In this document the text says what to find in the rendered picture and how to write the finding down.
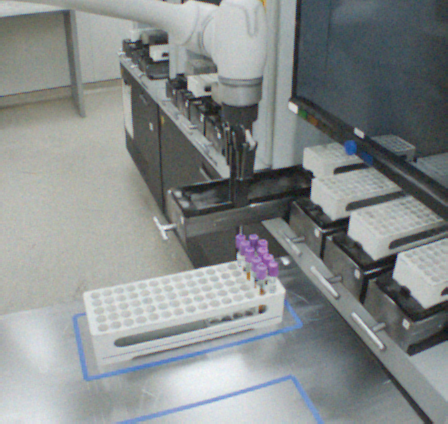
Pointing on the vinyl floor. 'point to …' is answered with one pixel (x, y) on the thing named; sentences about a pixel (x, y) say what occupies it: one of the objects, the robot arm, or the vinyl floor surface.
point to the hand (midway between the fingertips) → (238, 188)
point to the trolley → (199, 371)
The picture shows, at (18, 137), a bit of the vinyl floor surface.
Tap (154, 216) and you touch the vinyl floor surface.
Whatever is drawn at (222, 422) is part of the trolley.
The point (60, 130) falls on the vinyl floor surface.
